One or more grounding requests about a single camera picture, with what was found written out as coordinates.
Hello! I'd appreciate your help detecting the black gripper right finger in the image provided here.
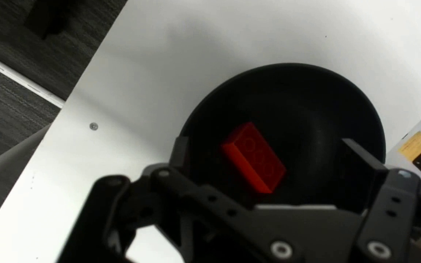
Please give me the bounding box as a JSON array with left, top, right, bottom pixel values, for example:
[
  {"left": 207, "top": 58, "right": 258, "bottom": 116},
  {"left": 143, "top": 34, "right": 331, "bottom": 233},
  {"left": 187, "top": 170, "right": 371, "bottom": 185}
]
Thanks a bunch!
[{"left": 340, "top": 138, "right": 421, "bottom": 263}]

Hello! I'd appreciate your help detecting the white charger base box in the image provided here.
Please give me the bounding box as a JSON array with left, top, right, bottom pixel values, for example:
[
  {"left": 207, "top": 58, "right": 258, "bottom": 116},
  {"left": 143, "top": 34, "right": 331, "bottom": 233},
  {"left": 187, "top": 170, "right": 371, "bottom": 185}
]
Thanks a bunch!
[{"left": 384, "top": 94, "right": 421, "bottom": 188}]

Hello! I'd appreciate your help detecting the black bowl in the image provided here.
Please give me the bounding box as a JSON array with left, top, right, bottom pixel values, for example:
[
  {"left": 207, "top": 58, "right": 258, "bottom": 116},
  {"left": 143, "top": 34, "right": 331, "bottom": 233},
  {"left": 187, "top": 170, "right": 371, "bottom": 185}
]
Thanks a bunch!
[{"left": 169, "top": 63, "right": 388, "bottom": 212}]

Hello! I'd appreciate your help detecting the red building block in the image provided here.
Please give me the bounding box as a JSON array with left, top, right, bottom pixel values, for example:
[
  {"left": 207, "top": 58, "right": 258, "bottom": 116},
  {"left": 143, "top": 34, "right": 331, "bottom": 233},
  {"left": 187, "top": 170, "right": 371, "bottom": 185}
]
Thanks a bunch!
[{"left": 219, "top": 122, "right": 287, "bottom": 196}]

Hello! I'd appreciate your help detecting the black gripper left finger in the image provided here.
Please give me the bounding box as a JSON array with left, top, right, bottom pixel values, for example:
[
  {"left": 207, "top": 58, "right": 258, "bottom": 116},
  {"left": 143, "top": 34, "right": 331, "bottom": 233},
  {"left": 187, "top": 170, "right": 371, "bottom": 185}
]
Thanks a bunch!
[{"left": 55, "top": 137, "right": 295, "bottom": 263}]

